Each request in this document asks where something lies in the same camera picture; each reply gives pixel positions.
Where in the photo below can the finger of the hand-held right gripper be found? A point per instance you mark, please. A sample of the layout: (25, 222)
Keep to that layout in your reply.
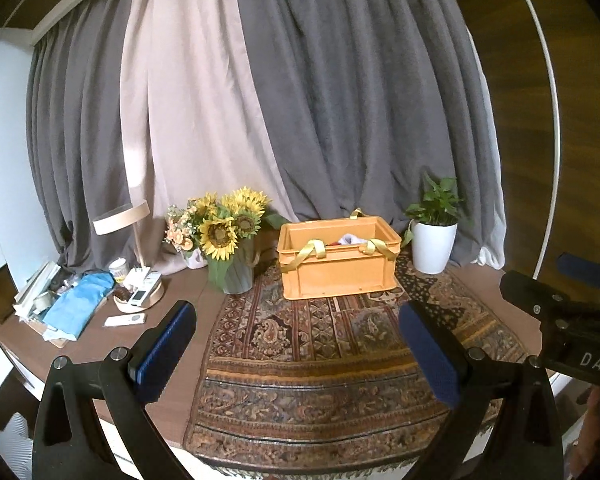
(582, 269)
(535, 292)

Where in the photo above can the orange plastic crate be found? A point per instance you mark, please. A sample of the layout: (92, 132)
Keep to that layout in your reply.
(340, 275)

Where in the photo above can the stack of papers and books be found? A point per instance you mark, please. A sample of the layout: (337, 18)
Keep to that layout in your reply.
(35, 290)

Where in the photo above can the person's right hand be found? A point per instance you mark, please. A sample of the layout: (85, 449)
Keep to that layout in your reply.
(597, 435)

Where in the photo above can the artificial sunflower bouquet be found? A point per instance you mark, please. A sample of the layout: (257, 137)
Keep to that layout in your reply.
(220, 235)

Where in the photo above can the beige curtain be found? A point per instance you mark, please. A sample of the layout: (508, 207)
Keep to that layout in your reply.
(195, 85)

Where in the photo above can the blue cloth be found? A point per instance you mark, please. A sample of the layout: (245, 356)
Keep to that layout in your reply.
(77, 302)

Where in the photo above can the white plant pot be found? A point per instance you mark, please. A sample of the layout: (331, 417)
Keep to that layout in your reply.
(432, 247)

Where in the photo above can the white paper cup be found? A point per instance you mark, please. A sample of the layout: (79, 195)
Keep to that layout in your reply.
(118, 269)

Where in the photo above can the white remote with dark screen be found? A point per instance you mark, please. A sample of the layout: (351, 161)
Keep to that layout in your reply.
(141, 296)

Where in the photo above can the pink flower bouquet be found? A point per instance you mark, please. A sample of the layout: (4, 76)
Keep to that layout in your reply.
(182, 230)

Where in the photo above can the wide grey curtain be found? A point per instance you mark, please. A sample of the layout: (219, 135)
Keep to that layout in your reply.
(355, 85)

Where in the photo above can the green potted plant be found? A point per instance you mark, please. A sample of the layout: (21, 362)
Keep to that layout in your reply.
(437, 200)

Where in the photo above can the small white vase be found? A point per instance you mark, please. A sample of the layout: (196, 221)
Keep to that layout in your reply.
(194, 258)

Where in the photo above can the narrow grey curtain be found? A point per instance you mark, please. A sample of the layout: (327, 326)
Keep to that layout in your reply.
(80, 135)

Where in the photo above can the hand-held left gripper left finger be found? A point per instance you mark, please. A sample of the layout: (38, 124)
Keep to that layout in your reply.
(165, 355)

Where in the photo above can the white remote control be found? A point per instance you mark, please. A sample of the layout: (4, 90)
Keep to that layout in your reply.
(125, 320)

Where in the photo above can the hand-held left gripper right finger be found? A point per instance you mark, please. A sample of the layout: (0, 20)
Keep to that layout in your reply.
(430, 355)

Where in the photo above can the white cloth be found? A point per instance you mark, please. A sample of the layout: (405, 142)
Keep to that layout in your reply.
(352, 238)

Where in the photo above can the patterned paisley rug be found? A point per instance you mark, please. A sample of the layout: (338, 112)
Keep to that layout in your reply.
(330, 385)

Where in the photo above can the grey-green ribbed vase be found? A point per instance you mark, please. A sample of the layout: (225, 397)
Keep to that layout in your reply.
(235, 275)

